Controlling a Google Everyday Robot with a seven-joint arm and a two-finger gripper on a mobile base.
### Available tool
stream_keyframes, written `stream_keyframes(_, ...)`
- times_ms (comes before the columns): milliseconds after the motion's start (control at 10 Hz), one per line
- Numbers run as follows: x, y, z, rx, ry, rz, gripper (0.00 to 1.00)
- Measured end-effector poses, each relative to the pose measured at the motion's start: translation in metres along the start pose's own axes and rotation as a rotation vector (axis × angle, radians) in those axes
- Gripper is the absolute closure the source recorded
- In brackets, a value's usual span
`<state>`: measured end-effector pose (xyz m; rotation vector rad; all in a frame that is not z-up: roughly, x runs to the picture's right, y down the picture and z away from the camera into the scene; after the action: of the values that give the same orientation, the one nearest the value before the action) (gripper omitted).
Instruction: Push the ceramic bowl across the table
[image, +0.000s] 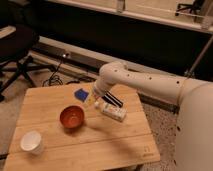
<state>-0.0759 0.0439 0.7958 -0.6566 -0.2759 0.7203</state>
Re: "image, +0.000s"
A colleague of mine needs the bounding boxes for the metal pole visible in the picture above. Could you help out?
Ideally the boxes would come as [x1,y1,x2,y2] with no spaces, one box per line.
[184,42,212,78]

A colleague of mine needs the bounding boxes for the white box with label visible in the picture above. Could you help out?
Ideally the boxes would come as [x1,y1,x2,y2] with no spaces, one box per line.
[94,101,126,122]

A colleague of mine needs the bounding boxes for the black office chair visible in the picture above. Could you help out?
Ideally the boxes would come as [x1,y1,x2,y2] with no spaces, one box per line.
[0,25,56,102]

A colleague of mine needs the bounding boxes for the white paper cup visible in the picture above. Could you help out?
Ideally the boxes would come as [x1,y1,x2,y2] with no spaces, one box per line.
[20,131,44,155]

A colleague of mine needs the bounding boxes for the red ceramic bowl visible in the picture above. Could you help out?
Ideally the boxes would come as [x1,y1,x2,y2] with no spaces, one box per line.
[60,105,84,129]

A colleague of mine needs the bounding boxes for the black chair base background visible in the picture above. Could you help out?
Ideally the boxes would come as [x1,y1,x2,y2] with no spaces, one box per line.
[175,0,204,16]

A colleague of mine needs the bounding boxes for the black cable on floor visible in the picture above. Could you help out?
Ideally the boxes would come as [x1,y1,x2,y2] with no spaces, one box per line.
[41,52,81,88]

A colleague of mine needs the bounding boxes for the blue sponge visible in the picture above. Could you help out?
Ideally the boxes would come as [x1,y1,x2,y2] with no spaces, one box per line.
[74,89,89,102]

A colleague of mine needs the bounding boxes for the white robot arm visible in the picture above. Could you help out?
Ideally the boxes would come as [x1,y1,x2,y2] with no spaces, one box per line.
[89,61,213,171]

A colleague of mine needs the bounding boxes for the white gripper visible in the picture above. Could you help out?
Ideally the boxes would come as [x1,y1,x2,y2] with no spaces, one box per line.
[88,81,107,105]

